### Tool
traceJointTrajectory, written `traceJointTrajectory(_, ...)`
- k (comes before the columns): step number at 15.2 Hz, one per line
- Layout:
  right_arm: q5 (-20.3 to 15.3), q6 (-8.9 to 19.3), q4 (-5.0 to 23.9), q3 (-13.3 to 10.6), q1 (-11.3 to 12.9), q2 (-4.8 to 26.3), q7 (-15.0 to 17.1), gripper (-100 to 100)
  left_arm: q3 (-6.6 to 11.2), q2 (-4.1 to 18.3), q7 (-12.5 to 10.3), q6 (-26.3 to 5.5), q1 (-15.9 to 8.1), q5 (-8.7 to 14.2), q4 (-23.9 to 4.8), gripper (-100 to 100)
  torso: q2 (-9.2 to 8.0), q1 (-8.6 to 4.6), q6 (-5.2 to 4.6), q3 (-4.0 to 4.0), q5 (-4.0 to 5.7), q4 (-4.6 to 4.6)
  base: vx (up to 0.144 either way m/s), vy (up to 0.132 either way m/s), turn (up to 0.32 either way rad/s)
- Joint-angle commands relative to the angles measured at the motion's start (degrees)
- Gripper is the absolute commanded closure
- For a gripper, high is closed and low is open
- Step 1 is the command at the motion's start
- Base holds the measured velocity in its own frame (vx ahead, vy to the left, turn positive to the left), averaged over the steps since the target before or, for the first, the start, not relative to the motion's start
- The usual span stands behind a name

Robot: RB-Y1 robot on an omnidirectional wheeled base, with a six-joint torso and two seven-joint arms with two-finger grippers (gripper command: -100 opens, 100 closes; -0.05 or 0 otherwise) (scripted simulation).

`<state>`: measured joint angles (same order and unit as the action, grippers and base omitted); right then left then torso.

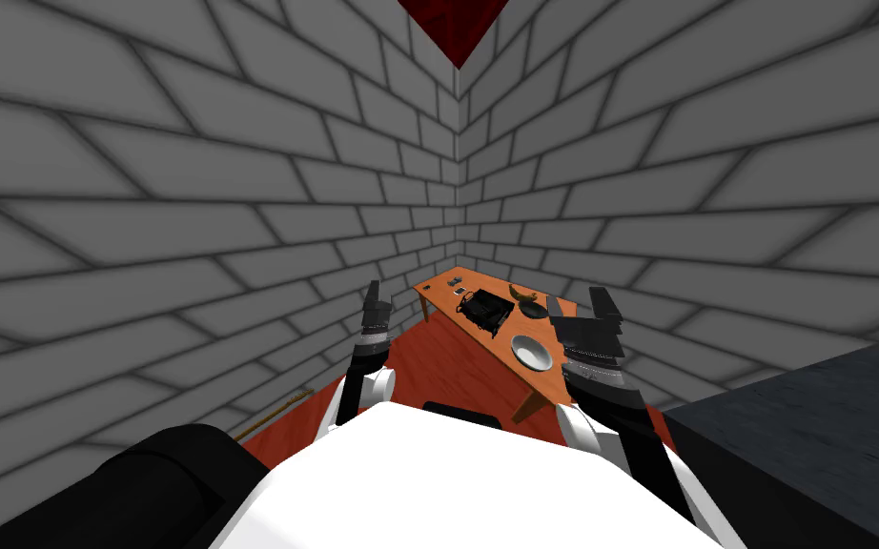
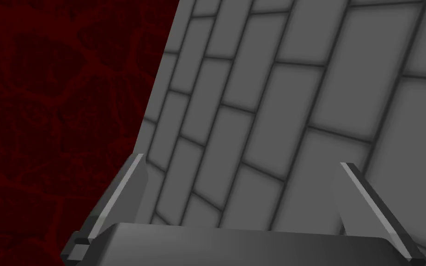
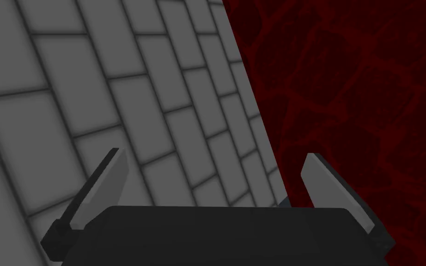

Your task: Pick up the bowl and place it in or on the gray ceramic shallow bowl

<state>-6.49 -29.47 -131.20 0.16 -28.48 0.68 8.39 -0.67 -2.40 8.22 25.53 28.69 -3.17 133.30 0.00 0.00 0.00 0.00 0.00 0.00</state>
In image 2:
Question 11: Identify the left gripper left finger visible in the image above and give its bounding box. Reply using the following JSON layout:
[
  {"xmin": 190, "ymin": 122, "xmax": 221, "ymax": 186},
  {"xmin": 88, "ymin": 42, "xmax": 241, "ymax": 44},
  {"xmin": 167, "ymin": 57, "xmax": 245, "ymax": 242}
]
[{"xmin": 73, "ymin": 153, "xmax": 149, "ymax": 245}]

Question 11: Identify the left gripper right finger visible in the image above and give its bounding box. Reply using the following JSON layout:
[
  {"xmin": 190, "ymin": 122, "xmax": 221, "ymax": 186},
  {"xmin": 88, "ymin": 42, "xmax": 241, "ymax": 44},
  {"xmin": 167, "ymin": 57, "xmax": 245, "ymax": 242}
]
[{"xmin": 333, "ymin": 162, "xmax": 426, "ymax": 264}]

